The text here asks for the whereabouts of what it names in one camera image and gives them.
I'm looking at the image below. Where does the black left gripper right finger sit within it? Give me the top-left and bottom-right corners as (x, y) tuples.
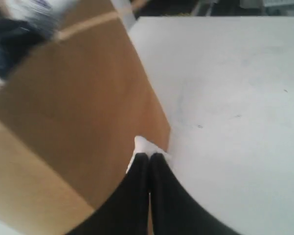
(149, 153), (237, 235)

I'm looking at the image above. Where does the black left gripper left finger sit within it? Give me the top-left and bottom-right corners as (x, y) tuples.
(68, 153), (149, 235)

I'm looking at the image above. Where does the small white figurine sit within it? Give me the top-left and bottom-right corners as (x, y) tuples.
(126, 136), (172, 173)

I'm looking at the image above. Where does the spaghetti packet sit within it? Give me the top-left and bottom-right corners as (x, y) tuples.
(0, 19), (45, 80)

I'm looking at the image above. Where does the brown paper bag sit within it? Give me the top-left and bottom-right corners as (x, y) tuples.
(0, 0), (170, 235)

